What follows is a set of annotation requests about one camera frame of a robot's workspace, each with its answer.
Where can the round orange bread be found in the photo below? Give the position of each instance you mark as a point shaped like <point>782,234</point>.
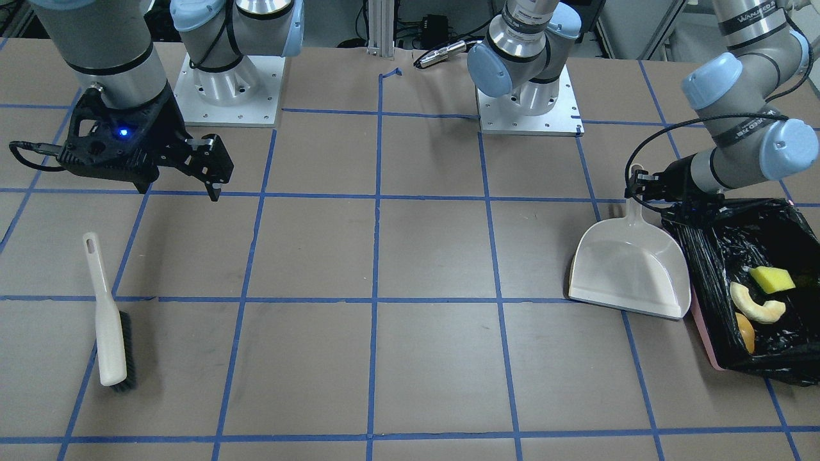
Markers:
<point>747,332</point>

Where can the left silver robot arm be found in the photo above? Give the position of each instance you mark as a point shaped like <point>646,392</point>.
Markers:
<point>526,46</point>

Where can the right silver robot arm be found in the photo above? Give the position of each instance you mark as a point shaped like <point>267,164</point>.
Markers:
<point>108,44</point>

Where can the yellow sponge piece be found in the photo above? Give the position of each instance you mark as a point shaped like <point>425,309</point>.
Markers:
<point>772,280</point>

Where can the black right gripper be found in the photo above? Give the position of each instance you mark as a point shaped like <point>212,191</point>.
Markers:
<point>168,125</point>

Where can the aluminium frame post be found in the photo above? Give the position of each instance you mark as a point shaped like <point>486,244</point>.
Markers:
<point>381,28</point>

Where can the croissant shaped bread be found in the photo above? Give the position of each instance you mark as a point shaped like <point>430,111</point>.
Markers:
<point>767,313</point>

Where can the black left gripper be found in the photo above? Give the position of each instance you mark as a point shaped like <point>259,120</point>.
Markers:
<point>677,173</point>

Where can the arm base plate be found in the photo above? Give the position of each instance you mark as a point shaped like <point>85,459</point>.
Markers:
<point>533,109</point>
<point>245,96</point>

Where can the beige plastic dustpan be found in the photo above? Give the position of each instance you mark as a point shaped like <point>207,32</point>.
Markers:
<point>627,263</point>

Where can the white hand brush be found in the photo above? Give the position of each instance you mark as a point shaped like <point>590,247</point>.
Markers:
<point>115,355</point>

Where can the silver cable connector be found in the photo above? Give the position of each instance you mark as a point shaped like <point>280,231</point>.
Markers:
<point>434,57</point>

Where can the bin with black bag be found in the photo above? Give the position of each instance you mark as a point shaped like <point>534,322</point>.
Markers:
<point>755,232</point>

